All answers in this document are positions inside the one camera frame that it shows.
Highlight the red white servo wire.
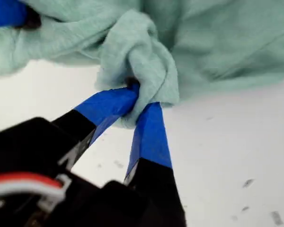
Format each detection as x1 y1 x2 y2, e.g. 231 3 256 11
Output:
0 172 71 211

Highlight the green t-shirt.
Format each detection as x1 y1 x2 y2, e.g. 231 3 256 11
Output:
0 0 284 130

